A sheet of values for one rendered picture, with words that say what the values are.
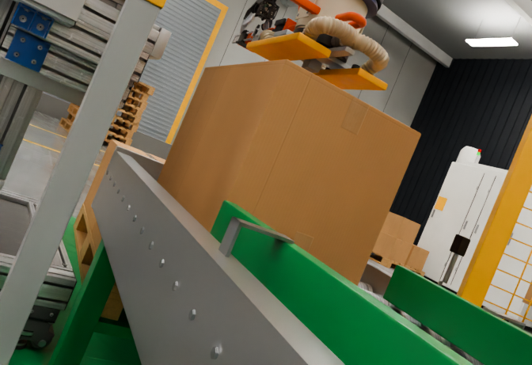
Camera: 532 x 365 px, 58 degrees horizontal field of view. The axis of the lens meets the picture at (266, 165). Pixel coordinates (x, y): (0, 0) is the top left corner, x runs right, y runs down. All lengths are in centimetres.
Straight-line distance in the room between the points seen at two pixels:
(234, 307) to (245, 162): 50
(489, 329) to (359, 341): 50
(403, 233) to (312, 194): 763
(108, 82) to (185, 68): 1078
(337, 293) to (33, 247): 63
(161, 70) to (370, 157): 1056
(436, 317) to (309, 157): 41
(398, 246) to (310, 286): 806
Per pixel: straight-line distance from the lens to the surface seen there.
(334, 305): 56
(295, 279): 63
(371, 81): 127
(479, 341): 100
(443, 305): 106
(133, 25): 98
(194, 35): 1183
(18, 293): 104
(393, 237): 860
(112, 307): 183
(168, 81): 1163
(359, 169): 112
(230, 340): 52
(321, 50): 119
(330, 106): 106
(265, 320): 47
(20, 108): 171
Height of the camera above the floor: 72
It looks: 1 degrees up
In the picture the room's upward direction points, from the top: 23 degrees clockwise
